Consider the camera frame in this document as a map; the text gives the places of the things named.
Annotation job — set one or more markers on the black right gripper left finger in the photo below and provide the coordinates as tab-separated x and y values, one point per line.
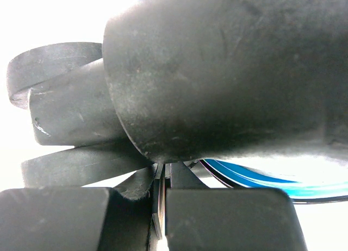
79	218

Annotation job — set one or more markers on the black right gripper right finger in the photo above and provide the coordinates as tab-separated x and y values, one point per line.
201	218

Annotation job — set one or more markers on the blue kids suitcase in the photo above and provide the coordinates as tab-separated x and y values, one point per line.
256	90

